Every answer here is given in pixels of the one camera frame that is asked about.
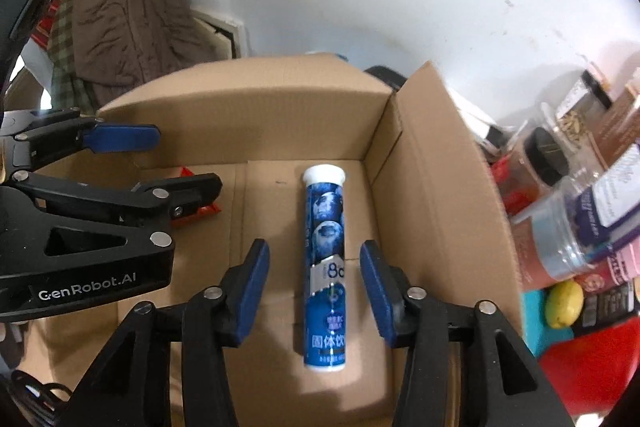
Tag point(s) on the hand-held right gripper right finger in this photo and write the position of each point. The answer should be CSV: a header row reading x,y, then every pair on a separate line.
x,y
378,292

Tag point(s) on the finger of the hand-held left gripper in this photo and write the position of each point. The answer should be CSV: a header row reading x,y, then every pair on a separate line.
x,y
190,192
125,138

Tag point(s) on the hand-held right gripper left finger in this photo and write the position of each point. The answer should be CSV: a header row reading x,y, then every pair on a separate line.
x,y
248,294

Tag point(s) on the red orange snack packet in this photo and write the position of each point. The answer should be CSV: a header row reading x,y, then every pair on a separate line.
x,y
202,208

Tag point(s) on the blue tablet tube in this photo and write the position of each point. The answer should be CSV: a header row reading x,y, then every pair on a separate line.
x,y
325,257

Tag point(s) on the cardboard box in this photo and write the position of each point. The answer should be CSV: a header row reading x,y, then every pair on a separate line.
x,y
260,107

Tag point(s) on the green plaid cloth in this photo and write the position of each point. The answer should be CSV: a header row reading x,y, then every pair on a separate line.
x,y
65,72

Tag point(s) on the brown jacket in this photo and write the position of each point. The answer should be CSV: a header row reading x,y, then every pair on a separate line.
x,y
135,17

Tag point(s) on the red striped cloth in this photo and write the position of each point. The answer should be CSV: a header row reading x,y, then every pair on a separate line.
x,y
44,27

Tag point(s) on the clear jar brown contents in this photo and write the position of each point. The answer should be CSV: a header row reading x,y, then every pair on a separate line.
x,y
545,247

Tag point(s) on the yellow green fruit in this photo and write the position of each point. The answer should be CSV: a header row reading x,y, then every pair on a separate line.
x,y
562,304

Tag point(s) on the black object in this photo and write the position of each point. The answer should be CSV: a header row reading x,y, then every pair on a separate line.
x,y
385,76

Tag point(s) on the small jar black lid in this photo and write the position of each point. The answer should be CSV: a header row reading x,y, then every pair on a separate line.
x,y
547,152

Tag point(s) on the dark labelled packet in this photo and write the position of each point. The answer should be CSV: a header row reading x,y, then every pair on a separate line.
x,y
607,304

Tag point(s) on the red canister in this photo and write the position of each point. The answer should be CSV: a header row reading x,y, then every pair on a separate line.
x,y
595,372

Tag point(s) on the pink lidded canister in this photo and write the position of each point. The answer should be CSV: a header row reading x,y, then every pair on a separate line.
x,y
625,259

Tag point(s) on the clear jar with seeds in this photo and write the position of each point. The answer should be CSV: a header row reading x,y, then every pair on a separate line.
x,y
570,122

